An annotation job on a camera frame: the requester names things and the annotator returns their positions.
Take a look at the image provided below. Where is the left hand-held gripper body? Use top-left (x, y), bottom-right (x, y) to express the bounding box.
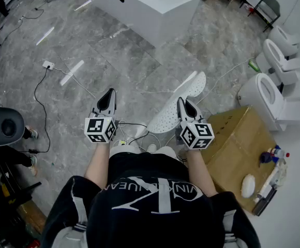
top-left (84, 108), bottom-right (118, 145)

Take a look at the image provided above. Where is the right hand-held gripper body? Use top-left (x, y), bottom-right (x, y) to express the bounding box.
top-left (175, 116), bottom-right (216, 150)

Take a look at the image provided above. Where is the white perforated bath mat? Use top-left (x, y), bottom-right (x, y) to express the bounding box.
top-left (147, 71), bottom-right (207, 134)

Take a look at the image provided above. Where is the person's right forearm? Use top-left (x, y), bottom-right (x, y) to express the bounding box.
top-left (185, 148), bottom-right (218, 198)

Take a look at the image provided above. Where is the person's left forearm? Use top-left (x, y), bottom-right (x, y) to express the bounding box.
top-left (83, 141), bottom-right (112, 183)

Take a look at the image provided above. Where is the small white charger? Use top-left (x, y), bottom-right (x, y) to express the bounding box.
top-left (113, 138), bottom-right (130, 147)

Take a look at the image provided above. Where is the brown cardboard box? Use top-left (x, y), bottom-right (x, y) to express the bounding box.
top-left (201, 105), bottom-right (278, 216)

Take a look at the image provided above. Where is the white power strip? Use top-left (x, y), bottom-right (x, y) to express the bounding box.
top-left (42, 60), bottom-right (56, 71)

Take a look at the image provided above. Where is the white toilet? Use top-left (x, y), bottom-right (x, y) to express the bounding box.
top-left (237, 72), bottom-right (300, 133)
top-left (267, 24), bottom-right (300, 57)
top-left (255, 38), bottom-right (300, 87)

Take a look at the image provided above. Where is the white oval brush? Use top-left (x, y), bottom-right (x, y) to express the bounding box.
top-left (241, 173), bottom-right (256, 199)

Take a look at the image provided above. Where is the dark blue cloth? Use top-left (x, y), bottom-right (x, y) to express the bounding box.
top-left (259, 151), bottom-right (274, 168)

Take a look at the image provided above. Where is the clear bottle red cap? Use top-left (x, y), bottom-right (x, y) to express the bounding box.
top-left (267, 147), bottom-right (291, 159)

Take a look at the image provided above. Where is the white rectangular bathtub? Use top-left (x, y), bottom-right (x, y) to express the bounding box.
top-left (84, 0), bottom-right (203, 48)

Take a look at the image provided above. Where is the white power strip cable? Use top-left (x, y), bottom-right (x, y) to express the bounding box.
top-left (52, 66), bottom-right (97, 99)

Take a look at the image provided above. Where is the black power cable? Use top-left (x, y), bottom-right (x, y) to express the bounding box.
top-left (19, 67), bottom-right (52, 154)

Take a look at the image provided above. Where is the black frame chair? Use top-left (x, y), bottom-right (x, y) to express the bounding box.
top-left (247, 0), bottom-right (281, 33)

